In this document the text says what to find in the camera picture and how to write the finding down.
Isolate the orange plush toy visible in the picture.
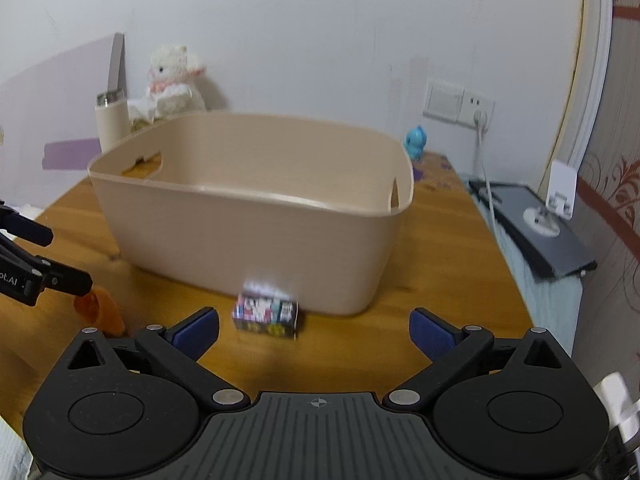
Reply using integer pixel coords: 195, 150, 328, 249
74, 286, 127, 338

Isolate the Hello Kitty blind box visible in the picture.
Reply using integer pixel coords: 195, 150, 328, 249
231, 292, 299, 339

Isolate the lilac headboard panel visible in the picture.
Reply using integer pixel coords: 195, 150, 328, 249
0, 32, 125, 208

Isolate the light blue bed sheet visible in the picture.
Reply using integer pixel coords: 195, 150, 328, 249
474, 194, 586, 356

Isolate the dark grey laptop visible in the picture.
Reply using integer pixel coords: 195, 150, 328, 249
470, 170, 597, 278

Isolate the beige plastic storage bin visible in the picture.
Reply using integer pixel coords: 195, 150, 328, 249
88, 112, 414, 315

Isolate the white plush lamb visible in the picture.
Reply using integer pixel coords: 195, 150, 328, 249
128, 44, 206, 124

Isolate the white phone stand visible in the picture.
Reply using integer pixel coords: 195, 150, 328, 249
523, 160, 577, 238

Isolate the blue toy figurine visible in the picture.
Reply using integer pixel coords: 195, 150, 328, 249
404, 126, 427, 162

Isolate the white power cable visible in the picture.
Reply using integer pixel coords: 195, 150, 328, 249
472, 109, 504, 241

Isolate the white wall socket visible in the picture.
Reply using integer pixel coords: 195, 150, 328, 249
458, 89, 496, 128

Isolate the white wall switch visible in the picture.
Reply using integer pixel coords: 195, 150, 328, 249
422, 78, 464, 124

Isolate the white door frame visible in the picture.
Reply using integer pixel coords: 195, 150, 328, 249
548, 0, 614, 169

